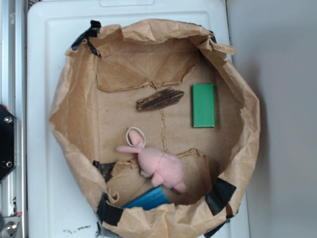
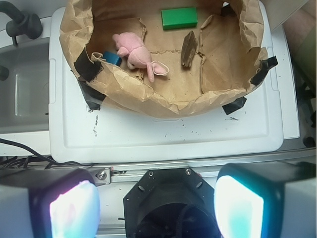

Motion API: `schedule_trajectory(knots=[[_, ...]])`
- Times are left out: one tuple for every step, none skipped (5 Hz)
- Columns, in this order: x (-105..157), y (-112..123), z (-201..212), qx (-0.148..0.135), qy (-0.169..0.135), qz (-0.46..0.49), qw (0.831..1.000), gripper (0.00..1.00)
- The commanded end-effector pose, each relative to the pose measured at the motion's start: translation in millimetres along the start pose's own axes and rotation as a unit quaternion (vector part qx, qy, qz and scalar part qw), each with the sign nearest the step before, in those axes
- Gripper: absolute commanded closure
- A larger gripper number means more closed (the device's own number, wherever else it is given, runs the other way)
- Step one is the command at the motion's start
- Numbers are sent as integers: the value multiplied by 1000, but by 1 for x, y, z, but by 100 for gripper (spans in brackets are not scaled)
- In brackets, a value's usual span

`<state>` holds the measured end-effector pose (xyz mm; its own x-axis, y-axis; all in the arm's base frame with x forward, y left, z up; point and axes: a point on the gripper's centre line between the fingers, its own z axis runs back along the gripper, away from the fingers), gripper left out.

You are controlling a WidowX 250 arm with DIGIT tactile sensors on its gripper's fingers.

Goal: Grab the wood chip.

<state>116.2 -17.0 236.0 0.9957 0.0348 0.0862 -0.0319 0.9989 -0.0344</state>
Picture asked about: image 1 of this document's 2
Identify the dark brown wood chip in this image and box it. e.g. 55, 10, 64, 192
137, 87, 185, 112

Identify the pink plush bunny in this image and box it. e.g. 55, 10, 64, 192
116, 127, 187, 194

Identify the green rectangular block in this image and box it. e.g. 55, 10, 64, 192
192, 84, 215, 128

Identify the brown paper bag liner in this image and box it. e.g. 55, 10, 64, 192
49, 19, 261, 238

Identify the blue ridged block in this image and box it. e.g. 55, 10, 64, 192
123, 186, 169, 211

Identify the white plastic bin lid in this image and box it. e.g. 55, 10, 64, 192
26, 0, 251, 238

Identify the black metal mounting plate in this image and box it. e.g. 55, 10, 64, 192
0, 104, 17, 183

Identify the aluminium frame rail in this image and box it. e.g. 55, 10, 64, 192
0, 0, 29, 238

